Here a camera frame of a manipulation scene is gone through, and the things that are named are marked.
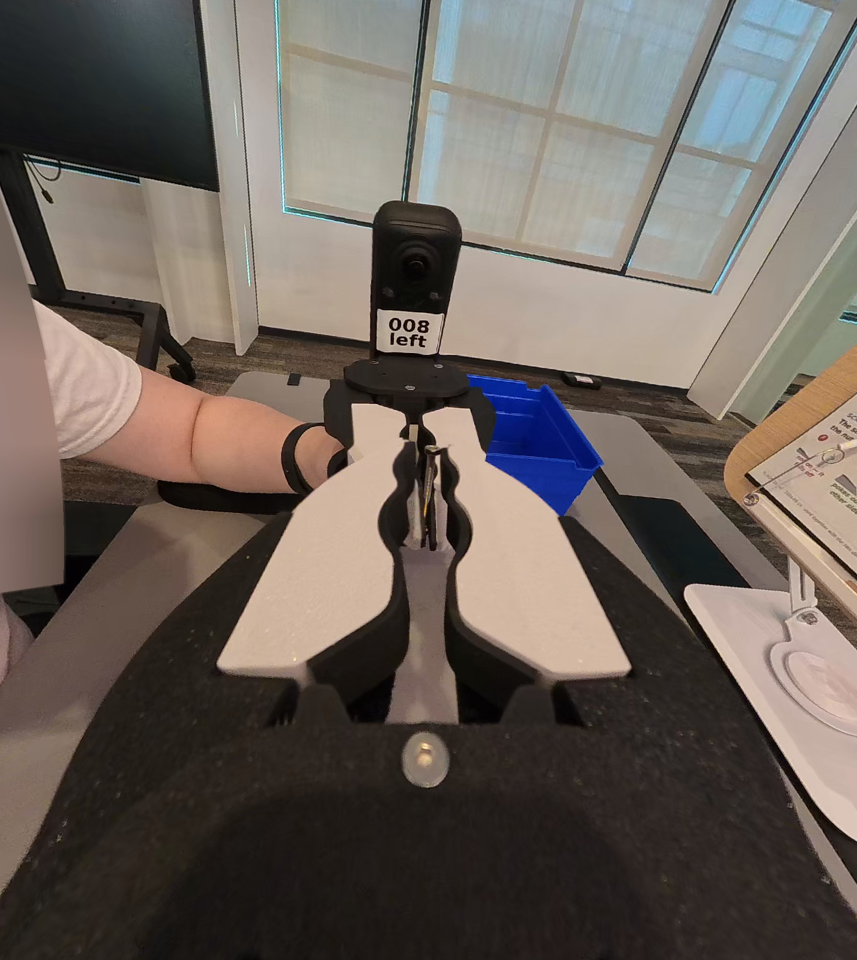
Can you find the large paned window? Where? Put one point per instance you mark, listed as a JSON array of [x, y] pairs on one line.
[[548, 112]]

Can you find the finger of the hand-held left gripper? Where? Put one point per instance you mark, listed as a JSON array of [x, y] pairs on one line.
[[376, 431], [458, 431]]

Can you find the white board stand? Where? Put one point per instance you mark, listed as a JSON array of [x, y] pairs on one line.
[[743, 675]]

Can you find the person's left forearm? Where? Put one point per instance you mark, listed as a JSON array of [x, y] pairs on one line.
[[233, 442]]

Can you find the black monitor screen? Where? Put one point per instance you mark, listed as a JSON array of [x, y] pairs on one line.
[[98, 75]]

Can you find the wooden instruction board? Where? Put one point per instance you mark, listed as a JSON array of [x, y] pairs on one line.
[[833, 465]]

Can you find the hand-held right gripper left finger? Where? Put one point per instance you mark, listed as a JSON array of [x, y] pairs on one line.
[[316, 585]]

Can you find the person's left hand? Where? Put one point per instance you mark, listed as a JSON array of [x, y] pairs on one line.
[[316, 457]]

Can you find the blue plastic bin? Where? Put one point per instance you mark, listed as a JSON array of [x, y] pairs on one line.
[[548, 457]]

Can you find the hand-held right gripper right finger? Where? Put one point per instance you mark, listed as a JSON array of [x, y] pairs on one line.
[[533, 592]]

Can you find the black wrist rest pad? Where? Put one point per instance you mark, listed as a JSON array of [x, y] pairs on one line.
[[233, 501]]

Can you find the steel bolt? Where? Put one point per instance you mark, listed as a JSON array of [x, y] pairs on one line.
[[428, 495]]

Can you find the black monitor stand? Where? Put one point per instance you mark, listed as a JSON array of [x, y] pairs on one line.
[[38, 247]]

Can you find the small black floor object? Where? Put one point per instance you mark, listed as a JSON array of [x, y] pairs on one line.
[[583, 380]]

